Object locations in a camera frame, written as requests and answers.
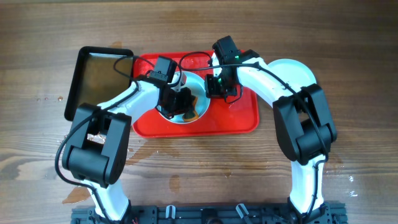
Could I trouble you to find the orange sponge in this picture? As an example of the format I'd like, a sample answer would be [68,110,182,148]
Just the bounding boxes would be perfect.
[182,96,199,123]

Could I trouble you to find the black cable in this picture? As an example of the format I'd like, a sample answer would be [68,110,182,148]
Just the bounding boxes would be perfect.
[177,51,330,218]
[54,55,181,223]

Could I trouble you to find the black water tray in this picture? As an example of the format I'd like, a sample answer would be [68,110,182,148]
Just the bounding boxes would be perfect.
[64,46,133,121]

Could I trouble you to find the red plastic tray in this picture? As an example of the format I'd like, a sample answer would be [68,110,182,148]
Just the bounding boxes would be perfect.
[132,52,259,138]

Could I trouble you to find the right black cable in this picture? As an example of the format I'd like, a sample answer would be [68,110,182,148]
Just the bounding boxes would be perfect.
[177,51,330,218]

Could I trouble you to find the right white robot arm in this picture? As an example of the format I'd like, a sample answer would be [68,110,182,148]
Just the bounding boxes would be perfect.
[209,55,337,223]

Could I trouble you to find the left black cable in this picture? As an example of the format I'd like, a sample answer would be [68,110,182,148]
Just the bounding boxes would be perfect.
[54,55,181,223]

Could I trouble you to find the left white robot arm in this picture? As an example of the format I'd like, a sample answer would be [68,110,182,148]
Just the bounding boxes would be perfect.
[55,80,204,223]

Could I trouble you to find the white plate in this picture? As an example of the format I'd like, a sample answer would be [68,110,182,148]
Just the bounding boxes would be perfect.
[158,71,210,124]
[268,58,317,92]

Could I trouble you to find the black mounting rail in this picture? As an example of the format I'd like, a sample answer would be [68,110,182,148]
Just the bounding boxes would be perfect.
[70,202,348,224]

